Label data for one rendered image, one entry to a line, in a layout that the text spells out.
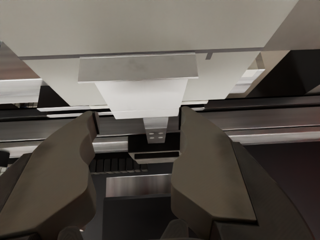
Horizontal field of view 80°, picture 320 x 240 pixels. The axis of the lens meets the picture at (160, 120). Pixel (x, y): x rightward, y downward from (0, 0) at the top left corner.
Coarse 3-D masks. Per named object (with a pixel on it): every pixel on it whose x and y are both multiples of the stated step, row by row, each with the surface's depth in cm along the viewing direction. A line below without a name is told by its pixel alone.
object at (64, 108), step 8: (40, 88) 23; (48, 88) 23; (40, 96) 23; (48, 96) 23; (56, 96) 23; (40, 104) 22; (48, 104) 22; (56, 104) 22; (64, 104) 22; (192, 104) 25; (200, 104) 25; (48, 112) 24; (56, 112) 24; (64, 112) 24; (72, 112) 24; (80, 112) 24; (104, 112) 24
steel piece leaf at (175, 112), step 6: (114, 114) 25; (120, 114) 25; (126, 114) 25; (132, 114) 25; (138, 114) 25; (144, 114) 25; (150, 114) 25; (156, 114) 26; (162, 114) 26; (168, 114) 26; (174, 114) 26
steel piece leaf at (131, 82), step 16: (80, 64) 14; (96, 64) 14; (112, 64) 14; (128, 64) 14; (144, 64) 14; (160, 64) 14; (176, 64) 14; (192, 64) 14; (80, 80) 13; (96, 80) 13; (112, 80) 13; (128, 80) 14; (144, 80) 14; (160, 80) 18; (176, 80) 18; (112, 96) 20; (128, 96) 20; (144, 96) 20; (160, 96) 21; (176, 96) 21
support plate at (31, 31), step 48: (0, 0) 10; (48, 0) 10; (96, 0) 10; (144, 0) 10; (192, 0) 10; (240, 0) 11; (288, 0) 11; (48, 48) 13; (96, 48) 13; (144, 48) 14; (192, 48) 14; (96, 96) 20; (192, 96) 21
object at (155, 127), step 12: (144, 120) 27; (156, 120) 27; (156, 132) 33; (132, 144) 40; (144, 144) 40; (156, 144) 40; (168, 144) 40; (132, 156) 43; (144, 156) 40; (156, 156) 41; (168, 156) 41
